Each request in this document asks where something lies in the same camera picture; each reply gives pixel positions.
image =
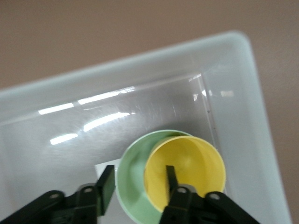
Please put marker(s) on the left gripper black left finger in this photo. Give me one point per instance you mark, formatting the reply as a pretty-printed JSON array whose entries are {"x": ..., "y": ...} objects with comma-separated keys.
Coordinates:
[{"x": 107, "y": 184}]

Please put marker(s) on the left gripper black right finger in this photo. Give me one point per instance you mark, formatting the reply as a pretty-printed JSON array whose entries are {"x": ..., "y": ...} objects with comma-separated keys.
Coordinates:
[{"x": 184, "y": 203}]

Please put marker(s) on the mint green bowl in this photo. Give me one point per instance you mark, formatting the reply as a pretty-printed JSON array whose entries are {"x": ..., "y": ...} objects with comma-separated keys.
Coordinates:
[{"x": 130, "y": 177}]

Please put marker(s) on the yellow plastic cup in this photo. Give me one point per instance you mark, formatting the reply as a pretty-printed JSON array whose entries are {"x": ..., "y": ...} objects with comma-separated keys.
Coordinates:
[{"x": 187, "y": 158}]

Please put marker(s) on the clear plastic storage box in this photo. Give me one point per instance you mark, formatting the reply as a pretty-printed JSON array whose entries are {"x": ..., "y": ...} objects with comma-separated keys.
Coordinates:
[{"x": 140, "y": 105}]

